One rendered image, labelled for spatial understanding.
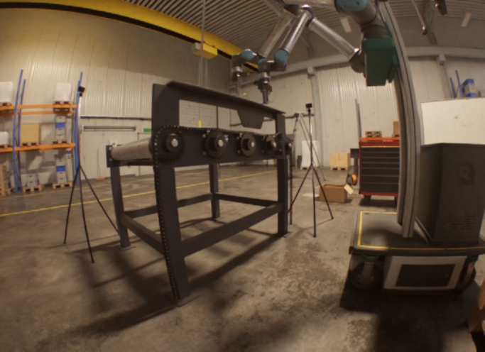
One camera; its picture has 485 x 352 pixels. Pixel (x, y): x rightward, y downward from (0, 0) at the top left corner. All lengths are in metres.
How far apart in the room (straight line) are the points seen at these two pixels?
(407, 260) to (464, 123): 4.34
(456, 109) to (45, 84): 13.54
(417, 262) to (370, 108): 10.48
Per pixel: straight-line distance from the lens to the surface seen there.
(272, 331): 1.02
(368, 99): 11.43
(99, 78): 10.82
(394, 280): 1.20
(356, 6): 1.10
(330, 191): 3.30
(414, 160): 1.19
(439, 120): 5.26
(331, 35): 1.83
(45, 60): 11.05
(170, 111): 1.02
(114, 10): 8.21
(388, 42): 1.15
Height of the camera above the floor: 0.79
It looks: 5 degrees down
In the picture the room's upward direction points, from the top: 2 degrees counter-clockwise
